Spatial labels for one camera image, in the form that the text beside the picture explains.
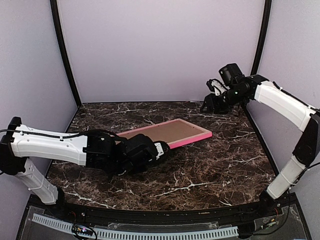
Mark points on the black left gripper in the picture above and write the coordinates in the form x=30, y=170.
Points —
x=129, y=172

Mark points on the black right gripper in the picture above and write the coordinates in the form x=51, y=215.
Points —
x=212, y=105

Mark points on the brown cardboard backing board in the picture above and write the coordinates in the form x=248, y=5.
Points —
x=175, y=130

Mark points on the light wooden picture frame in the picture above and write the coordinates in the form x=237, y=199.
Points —
x=187, y=141

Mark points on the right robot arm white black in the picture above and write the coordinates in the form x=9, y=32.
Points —
x=305, y=117

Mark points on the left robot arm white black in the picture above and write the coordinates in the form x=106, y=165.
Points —
x=93, y=149

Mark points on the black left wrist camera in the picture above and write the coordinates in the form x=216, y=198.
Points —
x=140, y=147

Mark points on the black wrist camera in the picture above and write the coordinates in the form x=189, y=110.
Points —
x=231, y=74
x=140, y=147

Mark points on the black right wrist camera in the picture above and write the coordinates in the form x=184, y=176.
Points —
x=231, y=74

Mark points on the black right corner post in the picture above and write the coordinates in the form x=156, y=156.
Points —
x=262, y=36

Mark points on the black corner post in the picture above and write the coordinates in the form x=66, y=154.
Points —
x=63, y=52
x=262, y=36

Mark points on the white slotted cable duct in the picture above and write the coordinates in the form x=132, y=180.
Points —
x=100, y=233

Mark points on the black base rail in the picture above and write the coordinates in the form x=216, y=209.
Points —
x=283, y=221

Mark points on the black left corner post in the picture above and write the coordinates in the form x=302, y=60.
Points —
x=63, y=52

